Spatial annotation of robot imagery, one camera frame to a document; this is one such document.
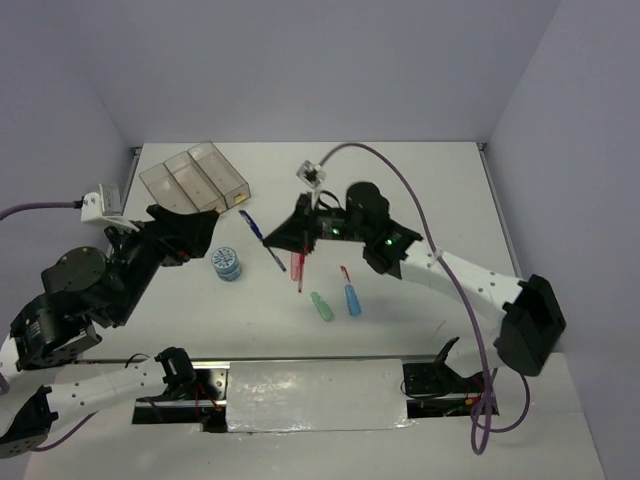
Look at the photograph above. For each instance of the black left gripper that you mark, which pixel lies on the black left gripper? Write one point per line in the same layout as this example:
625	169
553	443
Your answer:
189	234

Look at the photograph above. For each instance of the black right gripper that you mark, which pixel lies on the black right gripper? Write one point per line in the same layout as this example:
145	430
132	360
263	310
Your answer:
300	233

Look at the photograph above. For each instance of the red gel pen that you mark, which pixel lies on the red gel pen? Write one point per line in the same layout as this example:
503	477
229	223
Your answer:
301	265

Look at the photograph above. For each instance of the blue gel pen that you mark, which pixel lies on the blue gel pen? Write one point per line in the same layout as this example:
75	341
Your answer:
274	256

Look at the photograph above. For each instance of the blue pen cap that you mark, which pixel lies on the blue pen cap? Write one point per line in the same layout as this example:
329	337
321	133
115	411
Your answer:
252	224

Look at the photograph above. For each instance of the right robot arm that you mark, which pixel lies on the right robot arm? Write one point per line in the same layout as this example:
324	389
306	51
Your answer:
524	318

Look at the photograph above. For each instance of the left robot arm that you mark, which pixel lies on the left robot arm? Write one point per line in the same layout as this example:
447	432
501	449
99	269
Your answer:
86	289

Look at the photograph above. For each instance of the blue ink jar left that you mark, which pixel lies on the blue ink jar left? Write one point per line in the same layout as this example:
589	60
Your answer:
226	263

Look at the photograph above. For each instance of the clear three-compartment organizer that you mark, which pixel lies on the clear three-compartment organizer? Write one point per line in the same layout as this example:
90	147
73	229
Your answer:
196	180

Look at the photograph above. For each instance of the green correction tape case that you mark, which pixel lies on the green correction tape case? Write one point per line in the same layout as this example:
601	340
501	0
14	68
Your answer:
322	307

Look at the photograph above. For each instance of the blue correction tape case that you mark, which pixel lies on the blue correction tape case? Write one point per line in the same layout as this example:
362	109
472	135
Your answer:
353	304

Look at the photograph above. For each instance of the silver tape sheet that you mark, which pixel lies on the silver tape sheet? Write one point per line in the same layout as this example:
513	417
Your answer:
315	396

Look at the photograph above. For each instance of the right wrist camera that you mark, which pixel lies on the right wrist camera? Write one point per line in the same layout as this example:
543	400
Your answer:
312	175

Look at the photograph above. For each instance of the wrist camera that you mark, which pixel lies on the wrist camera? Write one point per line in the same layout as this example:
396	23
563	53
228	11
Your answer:
103	202
312	175

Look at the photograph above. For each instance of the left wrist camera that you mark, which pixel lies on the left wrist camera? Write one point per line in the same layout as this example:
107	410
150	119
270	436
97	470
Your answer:
103	202

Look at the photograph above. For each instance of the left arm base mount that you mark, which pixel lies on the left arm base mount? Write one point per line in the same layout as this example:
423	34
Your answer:
195	393

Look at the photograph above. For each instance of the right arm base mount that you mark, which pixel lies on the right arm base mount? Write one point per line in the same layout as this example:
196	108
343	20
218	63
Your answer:
433	390

